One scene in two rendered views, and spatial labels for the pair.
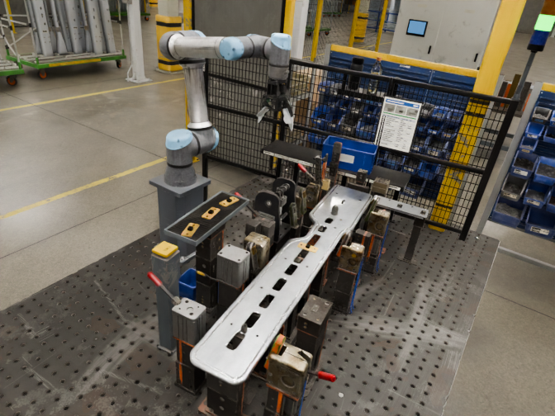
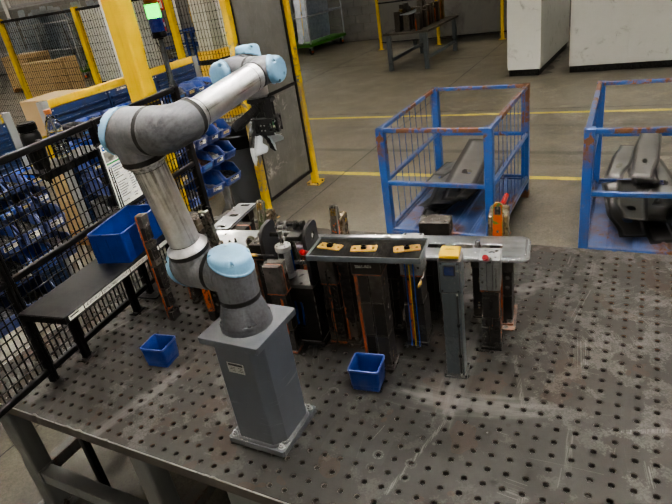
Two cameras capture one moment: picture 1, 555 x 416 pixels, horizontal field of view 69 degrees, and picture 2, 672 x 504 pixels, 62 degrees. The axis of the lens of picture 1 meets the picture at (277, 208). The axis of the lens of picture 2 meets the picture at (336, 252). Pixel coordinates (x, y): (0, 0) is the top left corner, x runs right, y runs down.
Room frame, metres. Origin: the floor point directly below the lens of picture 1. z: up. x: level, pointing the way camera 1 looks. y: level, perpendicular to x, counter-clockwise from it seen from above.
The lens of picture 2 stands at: (1.41, 1.83, 1.96)
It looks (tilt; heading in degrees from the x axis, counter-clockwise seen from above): 27 degrees down; 270
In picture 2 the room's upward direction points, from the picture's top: 9 degrees counter-clockwise
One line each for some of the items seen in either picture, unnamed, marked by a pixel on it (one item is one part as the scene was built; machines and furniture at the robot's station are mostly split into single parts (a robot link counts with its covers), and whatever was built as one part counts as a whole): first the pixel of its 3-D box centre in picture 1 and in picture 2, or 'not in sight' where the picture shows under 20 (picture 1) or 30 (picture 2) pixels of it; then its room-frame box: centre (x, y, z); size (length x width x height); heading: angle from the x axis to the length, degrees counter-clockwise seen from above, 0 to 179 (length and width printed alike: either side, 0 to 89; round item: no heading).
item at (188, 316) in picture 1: (189, 347); (491, 300); (0.92, 0.24, 0.88); 0.11 x 0.10 x 0.36; 67
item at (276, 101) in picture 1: (275, 93); (263, 116); (1.57, 0.05, 1.58); 0.09 x 0.08 x 0.12; 157
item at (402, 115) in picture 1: (397, 124); (123, 169); (2.29, -0.64, 1.30); 0.23 x 0.02 x 0.31; 67
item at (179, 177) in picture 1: (180, 170); (243, 307); (1.70, 0.47, 1.15); 0.15 x 0.15 x 0.10
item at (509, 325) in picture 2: (225, 386); (507, 284); (0.81, 0.10, 0.84); 0.18 x 0.06 x 0.29; 67
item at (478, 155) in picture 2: not in sight; (460, 165); (0.36, -2.23, 0.47); 1.20 x 0.80 x 0.95; 58
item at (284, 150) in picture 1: (333, 163); (122, 258); (2.30, -0.31, 1.01); 0.90 x 0.22 x 0.03; 67
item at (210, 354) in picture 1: (307, 251); (344, 243); (1.37, -0.14, 1.00); 1.38 x 0.22 x 0.02; 157
